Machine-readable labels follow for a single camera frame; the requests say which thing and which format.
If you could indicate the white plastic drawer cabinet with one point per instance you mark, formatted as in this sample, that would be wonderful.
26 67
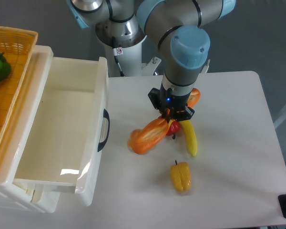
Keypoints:
19 152

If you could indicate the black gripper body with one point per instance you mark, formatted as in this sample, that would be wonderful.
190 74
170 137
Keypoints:
167 99

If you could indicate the orange woven basket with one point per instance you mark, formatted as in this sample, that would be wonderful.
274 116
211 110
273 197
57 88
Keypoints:
17 45

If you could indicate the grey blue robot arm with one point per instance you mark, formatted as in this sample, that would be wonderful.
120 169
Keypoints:
175 27

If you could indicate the red bell pepper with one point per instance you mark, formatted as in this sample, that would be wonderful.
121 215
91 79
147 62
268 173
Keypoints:
171 127

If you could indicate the yellow banana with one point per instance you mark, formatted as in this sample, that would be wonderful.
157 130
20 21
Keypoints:
190 137

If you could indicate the long orange bread loaf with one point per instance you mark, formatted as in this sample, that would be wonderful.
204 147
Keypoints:
146 138

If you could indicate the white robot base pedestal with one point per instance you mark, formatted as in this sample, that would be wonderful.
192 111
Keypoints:
122 41

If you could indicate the open upper white drawer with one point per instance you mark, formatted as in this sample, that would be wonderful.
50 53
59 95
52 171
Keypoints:
70 129

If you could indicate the yellow bell pepper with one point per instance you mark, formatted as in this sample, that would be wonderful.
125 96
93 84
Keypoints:
180 176

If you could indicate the round knotted bread roll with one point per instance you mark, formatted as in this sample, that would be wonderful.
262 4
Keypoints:
130 143

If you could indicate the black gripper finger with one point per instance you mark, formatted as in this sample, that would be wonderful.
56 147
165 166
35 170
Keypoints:
164 115
177 116

